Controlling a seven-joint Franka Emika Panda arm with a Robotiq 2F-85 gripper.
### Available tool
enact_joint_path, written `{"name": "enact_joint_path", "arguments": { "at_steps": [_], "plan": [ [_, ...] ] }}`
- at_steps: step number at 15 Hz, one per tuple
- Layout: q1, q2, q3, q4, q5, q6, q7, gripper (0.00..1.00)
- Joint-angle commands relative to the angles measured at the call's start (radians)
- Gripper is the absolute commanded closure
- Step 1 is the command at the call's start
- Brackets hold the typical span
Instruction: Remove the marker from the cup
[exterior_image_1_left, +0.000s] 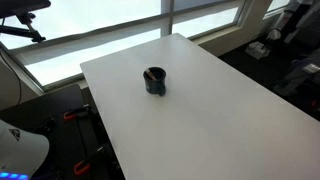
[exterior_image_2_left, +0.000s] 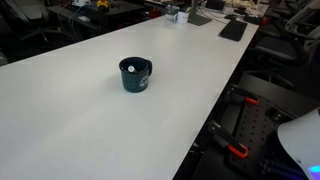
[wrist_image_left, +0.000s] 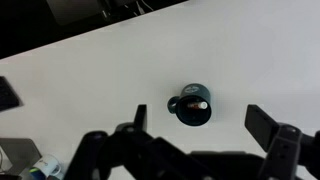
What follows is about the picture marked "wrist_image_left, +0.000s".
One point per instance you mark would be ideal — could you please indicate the orange white marker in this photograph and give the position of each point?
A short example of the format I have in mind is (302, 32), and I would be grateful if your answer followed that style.
(197, 105)

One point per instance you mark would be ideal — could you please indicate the grey office chair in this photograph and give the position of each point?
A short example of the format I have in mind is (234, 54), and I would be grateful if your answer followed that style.
(69, 11)

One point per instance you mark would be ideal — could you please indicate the white mug with logo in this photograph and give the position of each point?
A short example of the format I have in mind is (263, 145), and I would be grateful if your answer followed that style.
(47, 166)

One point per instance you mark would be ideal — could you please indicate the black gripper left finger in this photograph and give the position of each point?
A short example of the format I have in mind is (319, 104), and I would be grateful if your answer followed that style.
(140, 120)

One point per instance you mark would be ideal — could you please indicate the dark green ceramic mug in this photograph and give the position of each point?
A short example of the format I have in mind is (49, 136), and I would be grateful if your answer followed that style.
(193, 92)

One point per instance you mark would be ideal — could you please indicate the black keyboard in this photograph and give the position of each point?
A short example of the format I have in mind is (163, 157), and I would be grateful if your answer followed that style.
(8, 97)

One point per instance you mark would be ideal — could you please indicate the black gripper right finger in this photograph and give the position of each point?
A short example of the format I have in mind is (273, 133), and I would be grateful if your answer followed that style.
(261, 126)

